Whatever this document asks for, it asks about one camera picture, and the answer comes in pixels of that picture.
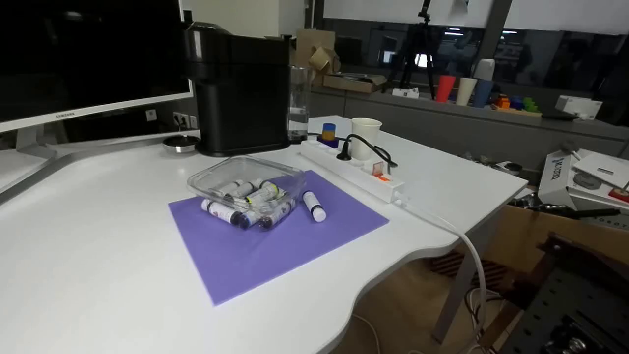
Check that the blue cup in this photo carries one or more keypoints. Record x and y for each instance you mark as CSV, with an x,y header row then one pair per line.
x,y
480,92

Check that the white paper cup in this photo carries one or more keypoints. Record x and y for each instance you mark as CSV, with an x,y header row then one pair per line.
x,y
364,135

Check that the white marker beside container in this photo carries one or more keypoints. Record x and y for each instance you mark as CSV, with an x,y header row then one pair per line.
x,y
313,204

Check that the red cup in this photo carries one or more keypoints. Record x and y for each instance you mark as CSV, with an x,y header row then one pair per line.
x,y
445,86

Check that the white cardboard box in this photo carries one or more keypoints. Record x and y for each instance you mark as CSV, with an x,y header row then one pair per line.
x,y
585,179

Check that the beige cup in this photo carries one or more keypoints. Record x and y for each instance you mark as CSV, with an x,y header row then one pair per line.
x,y
465,90

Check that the white marker front middle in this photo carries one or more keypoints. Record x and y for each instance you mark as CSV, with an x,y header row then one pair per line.
x,y
248,216

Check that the white marker inside container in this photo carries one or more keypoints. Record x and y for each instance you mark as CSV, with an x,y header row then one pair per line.
x,y
264,192

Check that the clear water tank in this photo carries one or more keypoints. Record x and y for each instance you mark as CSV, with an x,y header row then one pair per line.
x,y
299,102

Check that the blue and yellow small object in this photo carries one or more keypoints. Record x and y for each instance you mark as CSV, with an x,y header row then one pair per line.
x,y
329,133

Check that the brown cardboard box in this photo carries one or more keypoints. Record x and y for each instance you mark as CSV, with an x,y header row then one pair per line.
x,y
317,55

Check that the white marker front right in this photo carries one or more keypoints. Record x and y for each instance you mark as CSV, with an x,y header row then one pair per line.
x,y
278,212

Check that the white marker front left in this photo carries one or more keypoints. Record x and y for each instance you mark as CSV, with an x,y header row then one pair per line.
x,y
221,210

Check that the black power plug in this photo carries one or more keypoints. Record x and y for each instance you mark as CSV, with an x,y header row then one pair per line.
x,y
380,151

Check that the purple mat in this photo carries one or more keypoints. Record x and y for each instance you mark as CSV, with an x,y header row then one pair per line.
x,y
233,261

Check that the black coffee machine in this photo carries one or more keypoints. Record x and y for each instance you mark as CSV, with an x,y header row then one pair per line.
x,y
241,88

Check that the clear plastic container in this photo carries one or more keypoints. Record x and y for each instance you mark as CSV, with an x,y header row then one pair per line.
x,y
233,179

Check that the white computer monitor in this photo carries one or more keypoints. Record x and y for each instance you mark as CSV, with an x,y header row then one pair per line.
x,y
64,59

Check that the white power strip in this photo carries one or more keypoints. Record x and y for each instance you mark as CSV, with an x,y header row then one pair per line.
x,y
388,189

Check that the black tripod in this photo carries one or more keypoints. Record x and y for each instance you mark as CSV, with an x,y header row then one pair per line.
x,y
415,41

